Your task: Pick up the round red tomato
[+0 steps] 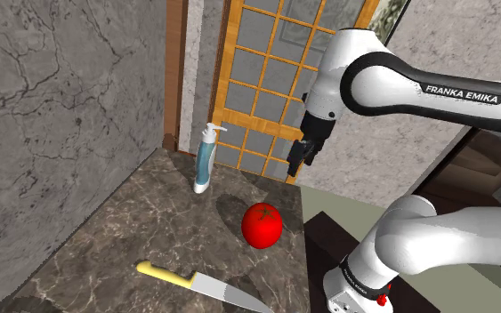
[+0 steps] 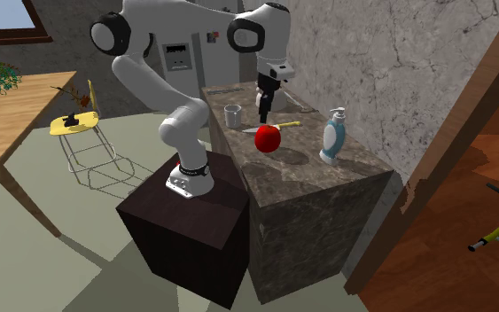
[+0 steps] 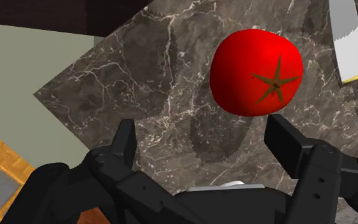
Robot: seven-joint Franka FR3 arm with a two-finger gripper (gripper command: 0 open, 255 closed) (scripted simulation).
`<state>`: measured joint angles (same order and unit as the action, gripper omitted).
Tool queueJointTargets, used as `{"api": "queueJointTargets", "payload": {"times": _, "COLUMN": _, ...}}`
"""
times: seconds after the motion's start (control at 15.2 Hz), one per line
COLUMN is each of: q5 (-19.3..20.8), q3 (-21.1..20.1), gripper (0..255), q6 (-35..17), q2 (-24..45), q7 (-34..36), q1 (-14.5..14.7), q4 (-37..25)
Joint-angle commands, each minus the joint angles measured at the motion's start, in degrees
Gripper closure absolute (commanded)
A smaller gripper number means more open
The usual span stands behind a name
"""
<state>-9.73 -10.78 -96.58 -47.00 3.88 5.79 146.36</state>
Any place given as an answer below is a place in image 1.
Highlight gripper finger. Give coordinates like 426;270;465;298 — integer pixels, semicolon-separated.
287;139;323;178

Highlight wooden lattice glass door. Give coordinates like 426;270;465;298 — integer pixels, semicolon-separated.
206;0;381;186

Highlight red tomato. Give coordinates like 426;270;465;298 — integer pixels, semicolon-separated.
240;202;284;251

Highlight blue white pump bottle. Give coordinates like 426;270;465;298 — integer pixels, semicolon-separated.
192;122;229;195

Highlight yellow handled kitchen knife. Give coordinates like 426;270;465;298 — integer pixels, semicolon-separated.
135;260;275;313

